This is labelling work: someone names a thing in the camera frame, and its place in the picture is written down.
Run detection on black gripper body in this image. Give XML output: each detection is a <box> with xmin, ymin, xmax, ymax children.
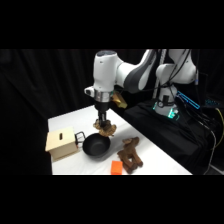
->
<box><xmin>94</xmin><ymin>100</ymin><xmax>112</xmax><ymax>116</ymax></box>

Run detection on tiger plush toy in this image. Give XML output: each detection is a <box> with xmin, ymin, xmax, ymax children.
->
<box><xmin>92</xmin><ymin>119</ymin><xmax>118</xmax><ymax>138</ymax></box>

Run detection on black bowl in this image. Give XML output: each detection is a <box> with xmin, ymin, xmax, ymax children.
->
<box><xmin>82</xmin><ymin>132</ymin><xmax>112</xmax><ymax>158</ymax></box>

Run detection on brown moose plush toy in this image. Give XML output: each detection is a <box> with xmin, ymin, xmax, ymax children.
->
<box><xmin>116</xmin><ymin>136</ymin><xmax>144</xmax><ymax>175</ymax></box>

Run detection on light wooden slotted box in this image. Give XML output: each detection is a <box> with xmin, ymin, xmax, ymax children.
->
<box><xmin>44</xmin><ymin>126</ymin><xmax>79</xmax><ymax>162</ymax></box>

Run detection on orange block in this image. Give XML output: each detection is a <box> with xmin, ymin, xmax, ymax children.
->
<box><xmin>110</xmin><ymin>160</ymin><xmax>124</xmax><ymax>176</ymax></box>

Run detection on black cloth covered stand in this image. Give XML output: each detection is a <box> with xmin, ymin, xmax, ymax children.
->
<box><xmin>122</xmin><ymin>99</ymin><xmax>216</xmax><ymax>176</ymax></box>

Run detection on black curtain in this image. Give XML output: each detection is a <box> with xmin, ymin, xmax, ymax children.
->
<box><xmin>0</xmin><ymin>49</ymin><xmax>224</xmax><ymax>176</ymax></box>

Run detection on blue glowing light strip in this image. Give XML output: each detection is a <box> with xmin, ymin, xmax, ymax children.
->
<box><xmin>175</xmin><ymin>90</ymin><xmax>202</xmax><ymax>111</ymax></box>

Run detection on electronics box with cyan lights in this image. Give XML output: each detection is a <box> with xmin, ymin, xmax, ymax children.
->
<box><xmin>203</xmin><ymin>97</ymin><xmax>223</xmax><ymax>110</ymax></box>

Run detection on yellowish wrist camera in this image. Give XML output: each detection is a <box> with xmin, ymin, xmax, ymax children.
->
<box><xmin>110</xmin><ymin>92</ymin><xmax>129</xmax><ymax>110</ymax></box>

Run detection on black wire handle frame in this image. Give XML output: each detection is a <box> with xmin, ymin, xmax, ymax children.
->
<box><xmin>74</xmin><ymin>131</ymin><xmax>87</xmax><ymax>148</ymax></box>

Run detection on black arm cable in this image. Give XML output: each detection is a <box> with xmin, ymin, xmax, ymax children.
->
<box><xmin>146</xmin><ymin>49</ymin><xmax>193</xmax><ymax>93</ymax></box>

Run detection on yellow cable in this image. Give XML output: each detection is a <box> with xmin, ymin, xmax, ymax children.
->
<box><xmin>212</xmin><ymin>106</ymin><xmax>224</xmax><ymax>149</ymax></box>

